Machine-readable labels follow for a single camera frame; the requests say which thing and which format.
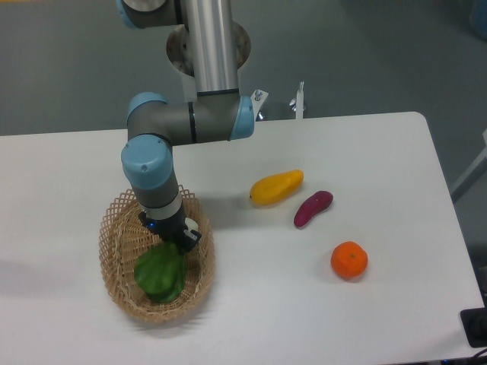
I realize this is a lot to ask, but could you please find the purple sweet potato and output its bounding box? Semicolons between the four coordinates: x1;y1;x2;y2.
293;190;334;228

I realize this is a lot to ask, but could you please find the black device at table edge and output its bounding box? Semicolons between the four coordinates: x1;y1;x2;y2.
460;307;486;348

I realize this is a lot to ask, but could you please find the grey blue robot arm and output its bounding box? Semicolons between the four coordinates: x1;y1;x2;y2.
116;1;255;253

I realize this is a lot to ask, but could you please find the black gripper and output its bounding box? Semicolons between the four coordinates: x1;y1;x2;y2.
138;211;202;255

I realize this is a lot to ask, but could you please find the yellow mango fruit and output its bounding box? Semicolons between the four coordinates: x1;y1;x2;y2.
250;170;304;205

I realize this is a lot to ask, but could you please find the green bok choy vegetable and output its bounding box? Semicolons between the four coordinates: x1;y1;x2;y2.
134;236;188;303

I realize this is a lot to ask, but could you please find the white frame at right edge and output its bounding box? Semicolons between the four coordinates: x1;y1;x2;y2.
450;131;486;204

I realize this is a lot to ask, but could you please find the woven wicker basket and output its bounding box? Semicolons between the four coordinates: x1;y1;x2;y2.
99;186;215;324

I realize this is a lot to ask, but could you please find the orange tangerine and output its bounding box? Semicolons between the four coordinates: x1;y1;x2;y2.
330;241;368;280

